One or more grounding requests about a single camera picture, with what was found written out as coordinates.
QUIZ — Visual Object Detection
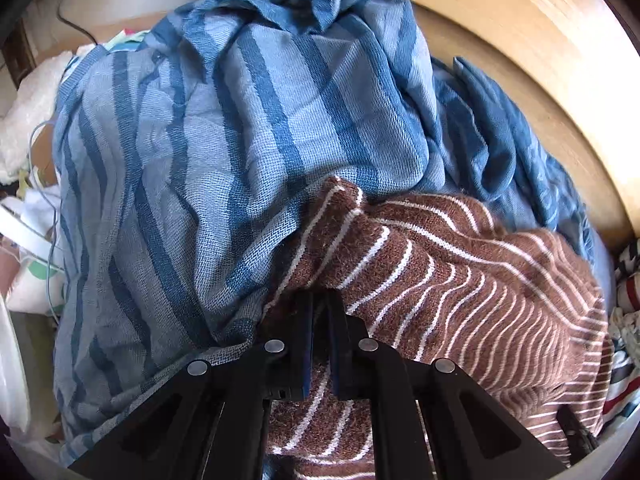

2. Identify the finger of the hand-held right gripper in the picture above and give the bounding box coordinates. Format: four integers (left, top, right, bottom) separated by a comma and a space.
556, 404, 599, 467

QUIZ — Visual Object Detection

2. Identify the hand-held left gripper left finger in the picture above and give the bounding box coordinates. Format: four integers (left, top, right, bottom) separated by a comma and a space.
67, 291, 314, 480

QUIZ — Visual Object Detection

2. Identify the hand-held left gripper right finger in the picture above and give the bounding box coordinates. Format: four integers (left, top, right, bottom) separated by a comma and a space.
326, 291, 567, 480

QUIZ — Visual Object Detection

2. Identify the brown striped sweater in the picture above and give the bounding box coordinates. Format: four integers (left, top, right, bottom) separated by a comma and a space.
262, 176, 616, 480

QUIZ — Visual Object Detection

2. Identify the red blue striped quilt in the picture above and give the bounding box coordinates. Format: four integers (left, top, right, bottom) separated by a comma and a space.
602, 237, 640, 431

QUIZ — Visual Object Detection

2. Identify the blue striped blanket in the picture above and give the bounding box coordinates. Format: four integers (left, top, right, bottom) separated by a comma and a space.
52, 0, 598, 468

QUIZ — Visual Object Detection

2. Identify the light patterned cloth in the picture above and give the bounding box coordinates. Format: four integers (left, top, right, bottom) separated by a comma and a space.
5, 250, 68, 316

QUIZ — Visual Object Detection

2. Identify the white plastic band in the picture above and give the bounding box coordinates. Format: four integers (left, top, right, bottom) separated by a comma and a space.
0, 197, 58, 261

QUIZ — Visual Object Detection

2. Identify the white fluffy cloth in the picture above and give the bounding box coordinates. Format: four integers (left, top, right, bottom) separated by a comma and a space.
0, 50, 96, 186

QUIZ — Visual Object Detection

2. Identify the wooden headboard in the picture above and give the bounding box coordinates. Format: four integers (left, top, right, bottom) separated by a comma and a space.
232, 0, 640, 238

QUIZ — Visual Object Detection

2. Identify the black cable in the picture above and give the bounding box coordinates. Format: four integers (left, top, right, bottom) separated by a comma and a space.
56, 0, 101, 47

